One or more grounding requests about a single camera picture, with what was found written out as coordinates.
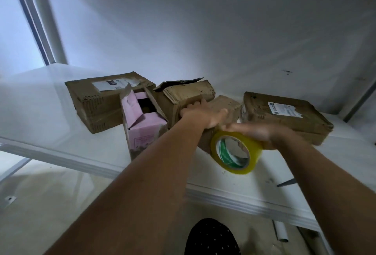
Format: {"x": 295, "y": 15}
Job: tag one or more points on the yellow tape roll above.
{"x": 254, "y": 158}

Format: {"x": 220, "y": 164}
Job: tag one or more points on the person's right forearm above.
{"x": 335, "y": 193}

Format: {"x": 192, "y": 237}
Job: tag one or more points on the person's black trousers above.
{"x": 212, "y": 237}

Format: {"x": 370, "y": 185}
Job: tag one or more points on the corrugated cardboard box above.
{"x": 185, "y": 96}

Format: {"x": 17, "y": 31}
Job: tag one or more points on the person's left hand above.
{"x": 203, "y": 115}

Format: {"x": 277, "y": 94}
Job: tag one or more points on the white metal shelf rack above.
{"x": 41, "y": 111}

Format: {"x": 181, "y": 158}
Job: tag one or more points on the long cardboard box white label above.
{"x": 91, "y": 105}

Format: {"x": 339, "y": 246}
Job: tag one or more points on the pink carton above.
{"x": 145, "y": 131}

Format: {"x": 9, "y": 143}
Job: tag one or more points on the person's left forearm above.
{"x": 135, "y": 205}

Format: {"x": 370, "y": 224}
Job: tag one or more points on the person's right hand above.
{"x": 261, "y": 133}

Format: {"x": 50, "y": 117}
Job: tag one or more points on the white tube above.
{"x": 281, "y": 231}

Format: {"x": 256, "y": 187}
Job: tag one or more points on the small cardboard box red label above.
{"x": 227, "y": 105}

